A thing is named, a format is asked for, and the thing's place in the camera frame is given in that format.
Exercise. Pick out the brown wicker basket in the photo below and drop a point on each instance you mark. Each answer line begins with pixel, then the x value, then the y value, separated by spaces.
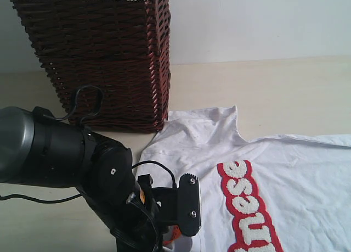
pixel 120 46

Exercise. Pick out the white t-shirt red lettering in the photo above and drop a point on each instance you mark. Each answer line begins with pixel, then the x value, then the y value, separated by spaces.
pixel 276 193

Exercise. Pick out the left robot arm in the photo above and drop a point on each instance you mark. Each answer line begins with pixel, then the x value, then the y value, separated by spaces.
pixel 38 150

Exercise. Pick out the orange clothing tag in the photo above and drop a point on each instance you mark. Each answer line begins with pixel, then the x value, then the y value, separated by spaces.
pixel 175 234

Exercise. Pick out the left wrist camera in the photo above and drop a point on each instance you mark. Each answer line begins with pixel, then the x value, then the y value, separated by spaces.
pixel 179 206

